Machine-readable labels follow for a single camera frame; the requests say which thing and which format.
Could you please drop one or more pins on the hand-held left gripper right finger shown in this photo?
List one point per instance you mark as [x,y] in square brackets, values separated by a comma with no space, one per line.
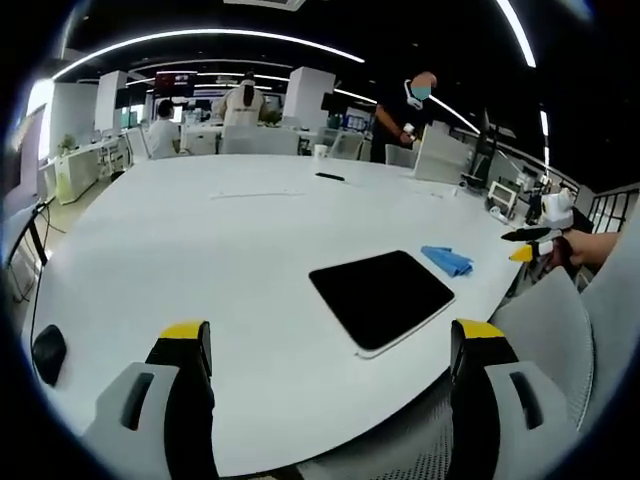
[500,395]

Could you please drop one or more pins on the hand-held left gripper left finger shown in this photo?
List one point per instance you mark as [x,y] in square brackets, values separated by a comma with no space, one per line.
[150,400]

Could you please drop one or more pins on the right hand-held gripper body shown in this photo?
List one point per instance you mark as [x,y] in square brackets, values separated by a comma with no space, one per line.
[557,210]

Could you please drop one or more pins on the blue cleaning cloth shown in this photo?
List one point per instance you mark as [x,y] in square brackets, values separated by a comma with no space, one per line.
[447,259]

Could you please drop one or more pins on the black tablet mat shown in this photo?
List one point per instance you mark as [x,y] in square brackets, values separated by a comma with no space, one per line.
[380,295]

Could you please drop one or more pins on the person's right hand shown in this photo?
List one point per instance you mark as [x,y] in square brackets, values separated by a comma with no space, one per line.
[567,252]

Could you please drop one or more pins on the grey mesh office chair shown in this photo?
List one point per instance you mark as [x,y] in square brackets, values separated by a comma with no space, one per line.
[545,320]

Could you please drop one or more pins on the black oval pouch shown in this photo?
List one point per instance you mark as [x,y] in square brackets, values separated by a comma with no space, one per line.
[49,352]

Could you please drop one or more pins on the person's grey clothing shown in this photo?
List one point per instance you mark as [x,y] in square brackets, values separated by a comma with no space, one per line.
[617,325]

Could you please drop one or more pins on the white box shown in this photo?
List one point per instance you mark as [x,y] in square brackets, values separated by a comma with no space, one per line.
[440,155]

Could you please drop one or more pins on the white office chair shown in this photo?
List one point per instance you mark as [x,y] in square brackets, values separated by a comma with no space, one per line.
[260,140]
[400,156]

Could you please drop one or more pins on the black pen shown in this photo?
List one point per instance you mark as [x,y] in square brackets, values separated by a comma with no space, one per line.
[330,176]

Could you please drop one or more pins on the white paper cup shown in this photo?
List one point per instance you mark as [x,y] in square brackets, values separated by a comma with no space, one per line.
[320,151]

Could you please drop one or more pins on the white low cabinet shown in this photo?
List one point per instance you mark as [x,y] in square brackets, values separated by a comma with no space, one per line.
[77,175]

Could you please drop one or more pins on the green potted plant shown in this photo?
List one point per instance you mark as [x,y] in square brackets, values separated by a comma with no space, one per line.
[66,144]

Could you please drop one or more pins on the long ceiling light strip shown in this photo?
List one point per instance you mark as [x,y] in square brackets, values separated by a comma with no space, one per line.
[200,34]

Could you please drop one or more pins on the black desk frame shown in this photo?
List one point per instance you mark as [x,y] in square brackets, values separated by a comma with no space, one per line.
[27,240]

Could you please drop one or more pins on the wall screen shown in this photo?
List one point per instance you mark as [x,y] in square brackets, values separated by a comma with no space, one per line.
[174,84]

